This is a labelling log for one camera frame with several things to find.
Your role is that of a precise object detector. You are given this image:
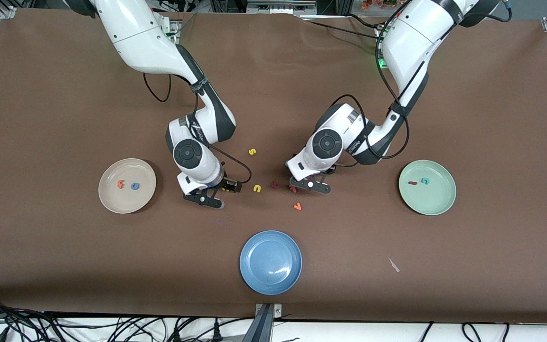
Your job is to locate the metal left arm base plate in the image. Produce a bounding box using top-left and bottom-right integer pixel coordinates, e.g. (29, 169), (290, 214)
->
(375, 25), (389, 70)

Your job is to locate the grey metal camera bracket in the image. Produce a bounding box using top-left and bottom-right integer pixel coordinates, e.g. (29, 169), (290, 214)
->
(255, 303), (283, 342)

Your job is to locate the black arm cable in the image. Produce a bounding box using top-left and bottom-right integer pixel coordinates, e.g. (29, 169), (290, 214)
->
(330, 0), (512, 168)
(142, 71), (253, 186)

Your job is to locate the black floor cable bundle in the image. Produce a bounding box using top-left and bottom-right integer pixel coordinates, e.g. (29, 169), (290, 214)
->
(0, 295), (160, 342)

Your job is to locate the brown table cover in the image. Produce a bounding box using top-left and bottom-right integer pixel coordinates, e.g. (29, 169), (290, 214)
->
(0, 9), (547, 324)

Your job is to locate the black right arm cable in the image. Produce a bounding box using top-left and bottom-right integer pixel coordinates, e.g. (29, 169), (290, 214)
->
(142, 71), (253, 186)

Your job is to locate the grey power strip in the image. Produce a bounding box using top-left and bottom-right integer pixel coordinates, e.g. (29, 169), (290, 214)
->
(246, 0), (317, 15)

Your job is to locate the black base power cable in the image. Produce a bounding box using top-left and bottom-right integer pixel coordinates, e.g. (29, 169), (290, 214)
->
(301, 19), (383, 41)
(347, 13), (390, 31)

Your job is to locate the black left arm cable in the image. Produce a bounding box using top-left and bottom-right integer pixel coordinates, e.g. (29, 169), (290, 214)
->
(330, 0), (512, 168)

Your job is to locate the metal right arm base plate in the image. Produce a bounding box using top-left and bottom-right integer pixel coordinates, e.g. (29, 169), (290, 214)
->
(160, 14), (182, 46)

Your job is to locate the beige round plate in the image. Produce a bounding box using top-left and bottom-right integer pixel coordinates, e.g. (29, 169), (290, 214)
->
(98, 158), (157, 214)

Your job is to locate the pale green round plate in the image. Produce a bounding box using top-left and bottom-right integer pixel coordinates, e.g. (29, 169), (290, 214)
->
(398, 160), (457, 216)

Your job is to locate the blue round plate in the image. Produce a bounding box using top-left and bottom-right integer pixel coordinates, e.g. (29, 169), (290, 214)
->
(239, 230), (302, 295)

